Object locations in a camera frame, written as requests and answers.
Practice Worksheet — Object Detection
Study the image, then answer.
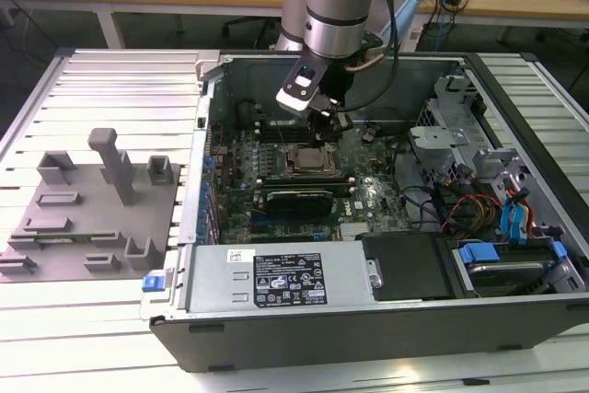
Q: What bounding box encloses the silver CPU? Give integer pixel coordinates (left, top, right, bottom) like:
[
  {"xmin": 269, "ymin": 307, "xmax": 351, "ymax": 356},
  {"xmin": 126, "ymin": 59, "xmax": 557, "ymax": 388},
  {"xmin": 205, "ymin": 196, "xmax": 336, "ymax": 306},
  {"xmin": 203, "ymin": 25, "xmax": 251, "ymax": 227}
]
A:
[{"xmin": 294, "ymin": 148, "xmax": 330, "ymax": 171}]

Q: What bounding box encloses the CPU socket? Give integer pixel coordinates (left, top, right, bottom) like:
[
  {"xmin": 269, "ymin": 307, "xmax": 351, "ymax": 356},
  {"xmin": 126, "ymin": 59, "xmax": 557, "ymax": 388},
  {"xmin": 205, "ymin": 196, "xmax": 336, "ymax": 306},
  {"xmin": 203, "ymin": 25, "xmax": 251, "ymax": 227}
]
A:
[{"xmin": 283, "ymin": 142, "xmax": 341, "ymax": 179}]

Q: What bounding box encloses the black RAM slot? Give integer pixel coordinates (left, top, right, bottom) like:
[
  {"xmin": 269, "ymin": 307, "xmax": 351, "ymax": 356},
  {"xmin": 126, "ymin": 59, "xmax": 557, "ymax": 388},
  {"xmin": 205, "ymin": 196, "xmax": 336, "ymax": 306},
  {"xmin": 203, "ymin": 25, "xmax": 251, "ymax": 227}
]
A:
[
  {"xmin": 255, "ymin": 120, "xmax": 314, "ymax": 133},
  {"xmin": 255, "ymin": 173, "xmax": 358, "ymax": 185},
  {"xmin": 255, "ymin": 130, "xmax": 317, "ymax": 144}
]

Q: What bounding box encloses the green RAM stick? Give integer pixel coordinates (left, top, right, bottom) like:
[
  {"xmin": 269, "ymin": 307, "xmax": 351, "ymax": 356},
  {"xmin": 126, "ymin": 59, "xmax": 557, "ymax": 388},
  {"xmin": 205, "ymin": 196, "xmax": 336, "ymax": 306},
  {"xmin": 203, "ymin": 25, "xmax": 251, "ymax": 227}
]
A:
[
  {"xmin": 260, "ymin": 180, "xmax": 355, "ymax": 197},
  {"xmin": 31, "ymin": 232, "xmax": 119, "ymax": 244}
]

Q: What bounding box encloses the silver metal disk bay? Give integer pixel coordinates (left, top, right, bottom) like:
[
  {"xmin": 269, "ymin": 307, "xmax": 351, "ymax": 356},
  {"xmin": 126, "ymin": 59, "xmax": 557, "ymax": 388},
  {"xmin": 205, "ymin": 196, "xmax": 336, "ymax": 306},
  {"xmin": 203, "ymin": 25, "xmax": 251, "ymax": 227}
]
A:
[{"xmin": 407, "ymin": 73, "xmax": 489, "ymax": 191}]

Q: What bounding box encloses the black office chair base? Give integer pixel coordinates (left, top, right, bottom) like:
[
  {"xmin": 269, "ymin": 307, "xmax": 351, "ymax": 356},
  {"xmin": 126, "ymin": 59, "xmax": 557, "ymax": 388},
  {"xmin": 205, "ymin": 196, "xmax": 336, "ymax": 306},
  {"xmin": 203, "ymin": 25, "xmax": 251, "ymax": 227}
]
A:
[{"xmin": 221, "ymin": 17, "xmax": 283, "ymax": 52}]

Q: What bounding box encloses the black graphics card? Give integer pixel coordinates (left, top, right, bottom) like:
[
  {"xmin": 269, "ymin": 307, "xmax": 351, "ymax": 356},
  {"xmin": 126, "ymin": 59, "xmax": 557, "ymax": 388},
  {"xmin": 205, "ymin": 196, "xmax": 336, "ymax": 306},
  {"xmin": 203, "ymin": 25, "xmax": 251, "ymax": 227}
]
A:
[{"xmin": 262, "ymin": 188, "xmax": 336, "ymax": 220}]

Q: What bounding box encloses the green motherboard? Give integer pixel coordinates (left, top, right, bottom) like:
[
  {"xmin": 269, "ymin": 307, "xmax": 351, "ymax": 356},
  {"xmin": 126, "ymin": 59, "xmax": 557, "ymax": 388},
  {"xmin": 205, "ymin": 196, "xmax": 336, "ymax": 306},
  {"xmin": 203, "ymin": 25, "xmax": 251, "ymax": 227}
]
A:
[{"xmin": 209, "ymin": 123, "xmax": 415, "ymax": 245}]

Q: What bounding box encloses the silver chipset heatsink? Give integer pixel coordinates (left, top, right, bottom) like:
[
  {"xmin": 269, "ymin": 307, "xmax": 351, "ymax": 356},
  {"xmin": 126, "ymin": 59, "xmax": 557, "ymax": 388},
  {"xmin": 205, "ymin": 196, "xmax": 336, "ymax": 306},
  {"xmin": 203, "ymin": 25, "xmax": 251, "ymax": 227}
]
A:
[{"xmin": 340, "ymin": 222, "xmax": 365, "ymax": 241}]

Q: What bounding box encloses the black plastic drive shroud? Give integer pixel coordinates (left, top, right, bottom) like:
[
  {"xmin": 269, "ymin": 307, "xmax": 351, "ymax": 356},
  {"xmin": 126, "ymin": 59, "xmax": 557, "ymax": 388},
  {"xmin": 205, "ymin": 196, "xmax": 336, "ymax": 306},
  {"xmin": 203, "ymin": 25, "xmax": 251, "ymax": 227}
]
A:
[{"xmin": 357, "ymin": 230, "xmax": 456, "ymax": 303}]

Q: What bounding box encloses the hard disk in blue carrier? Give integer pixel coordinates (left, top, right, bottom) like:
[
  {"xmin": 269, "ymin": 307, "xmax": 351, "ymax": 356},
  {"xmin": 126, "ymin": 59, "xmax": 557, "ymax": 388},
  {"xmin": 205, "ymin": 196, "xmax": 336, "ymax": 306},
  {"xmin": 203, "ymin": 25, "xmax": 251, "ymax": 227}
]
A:
[{"xmin": 453, "ymin": 238, "xmax": 570, "ymax": 297}]

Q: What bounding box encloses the silver power supply with label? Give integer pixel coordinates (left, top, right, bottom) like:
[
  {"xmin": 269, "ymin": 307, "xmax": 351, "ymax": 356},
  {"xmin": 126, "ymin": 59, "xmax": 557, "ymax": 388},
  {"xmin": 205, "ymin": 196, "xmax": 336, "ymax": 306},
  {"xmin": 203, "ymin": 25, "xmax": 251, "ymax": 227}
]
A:
[{"xmin": 183, "ymin": 241, "xmax": 384, "ymax": 316}]

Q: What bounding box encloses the black and silver PC case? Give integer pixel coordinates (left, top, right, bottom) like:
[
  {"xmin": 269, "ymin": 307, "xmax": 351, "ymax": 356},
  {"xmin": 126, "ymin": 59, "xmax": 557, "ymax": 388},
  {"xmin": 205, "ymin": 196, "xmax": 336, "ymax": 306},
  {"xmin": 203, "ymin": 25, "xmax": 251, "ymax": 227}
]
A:
[{"xmin": 137, "ymin": 50, "xmax": 589, "ymax": 374}]

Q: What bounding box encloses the blue case latch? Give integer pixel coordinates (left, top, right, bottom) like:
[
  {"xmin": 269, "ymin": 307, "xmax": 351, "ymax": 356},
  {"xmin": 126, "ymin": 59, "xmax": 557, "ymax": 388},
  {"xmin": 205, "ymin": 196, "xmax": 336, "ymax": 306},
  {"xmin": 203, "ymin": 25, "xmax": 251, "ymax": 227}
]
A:
[{"xmin": 142, "ymin": 273, "xmax": 166, "ymax": 294}]

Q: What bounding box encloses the grey parts rack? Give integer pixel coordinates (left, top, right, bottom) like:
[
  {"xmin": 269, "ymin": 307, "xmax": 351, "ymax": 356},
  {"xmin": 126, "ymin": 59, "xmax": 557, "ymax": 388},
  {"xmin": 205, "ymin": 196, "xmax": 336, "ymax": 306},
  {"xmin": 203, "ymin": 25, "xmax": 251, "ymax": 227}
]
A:
[{"xmin": 0, "ymin": 127, "xmax": 183, "ymax": 283}]

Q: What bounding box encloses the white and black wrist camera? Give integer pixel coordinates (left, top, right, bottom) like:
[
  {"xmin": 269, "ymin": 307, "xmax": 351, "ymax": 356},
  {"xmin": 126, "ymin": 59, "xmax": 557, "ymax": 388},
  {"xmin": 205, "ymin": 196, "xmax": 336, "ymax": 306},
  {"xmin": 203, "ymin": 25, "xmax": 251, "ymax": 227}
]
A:
[{"xmin": 274, "ymin": 61, "xmax": 330, "ymax": 114}]

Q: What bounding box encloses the red yellow power wire bundle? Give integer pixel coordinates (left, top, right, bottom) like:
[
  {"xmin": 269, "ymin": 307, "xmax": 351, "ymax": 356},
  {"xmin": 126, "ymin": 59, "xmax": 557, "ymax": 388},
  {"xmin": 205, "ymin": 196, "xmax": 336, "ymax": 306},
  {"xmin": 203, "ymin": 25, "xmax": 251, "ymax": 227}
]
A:
[{"xmin": 441, "ymin": 193, "xmax": 503, "ymax": 232}]

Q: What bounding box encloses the pale blue data wire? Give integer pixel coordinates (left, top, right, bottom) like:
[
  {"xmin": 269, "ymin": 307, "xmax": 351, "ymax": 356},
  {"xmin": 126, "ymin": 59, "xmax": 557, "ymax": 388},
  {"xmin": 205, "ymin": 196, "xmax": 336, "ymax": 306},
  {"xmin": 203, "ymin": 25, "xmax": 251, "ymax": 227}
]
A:
[
  {"xmin": 514, "ymin": 194, "xmax": 533, "ymax": 243},
  {"xmin": 499, "ymin": 197, "xmax": 516, "ymax": 242}
]

